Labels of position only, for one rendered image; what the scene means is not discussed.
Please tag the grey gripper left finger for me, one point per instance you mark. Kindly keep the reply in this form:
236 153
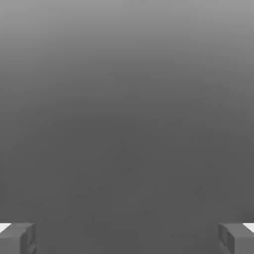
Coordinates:
15 240

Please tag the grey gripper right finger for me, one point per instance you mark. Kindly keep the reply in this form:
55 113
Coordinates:
238 240

